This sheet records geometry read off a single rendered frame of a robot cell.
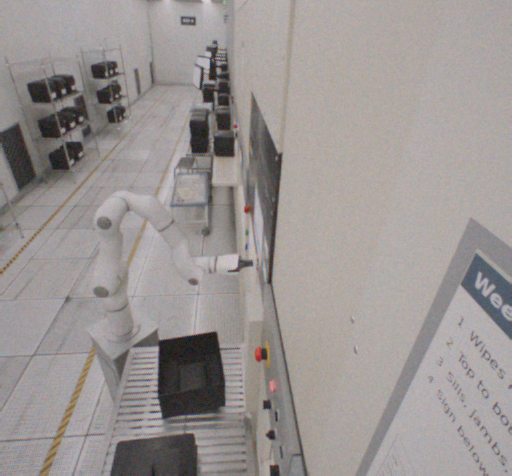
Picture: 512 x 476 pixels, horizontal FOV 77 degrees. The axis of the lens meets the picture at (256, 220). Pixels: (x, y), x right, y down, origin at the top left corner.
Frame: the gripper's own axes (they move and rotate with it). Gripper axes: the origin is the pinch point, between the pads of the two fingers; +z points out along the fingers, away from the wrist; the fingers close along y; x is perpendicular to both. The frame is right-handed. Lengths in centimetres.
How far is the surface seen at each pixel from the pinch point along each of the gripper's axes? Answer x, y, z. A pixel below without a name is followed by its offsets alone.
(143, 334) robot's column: -41, 8, -61
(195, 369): -43, 27, -29
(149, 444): -30, 64, -36
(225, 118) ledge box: -41, -380, -64
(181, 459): -32, 68, -24
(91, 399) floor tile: -110, 8, -119
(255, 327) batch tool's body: 14.6, 47.2, 6.6
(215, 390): -31, 44, -15
